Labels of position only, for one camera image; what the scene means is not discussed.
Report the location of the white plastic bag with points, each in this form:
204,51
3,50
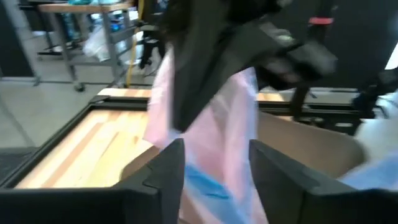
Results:
98,43

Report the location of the grey plastic trash bin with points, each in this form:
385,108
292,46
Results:
311,149

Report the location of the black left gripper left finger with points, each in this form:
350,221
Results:
140,205

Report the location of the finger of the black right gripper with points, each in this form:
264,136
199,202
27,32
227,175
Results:
220,62
186,77

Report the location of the wooden top metal workbench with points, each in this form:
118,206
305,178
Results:
84,7

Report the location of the black aluminium table frame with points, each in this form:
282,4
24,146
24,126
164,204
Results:
124,102

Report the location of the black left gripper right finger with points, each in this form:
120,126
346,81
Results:
311,205

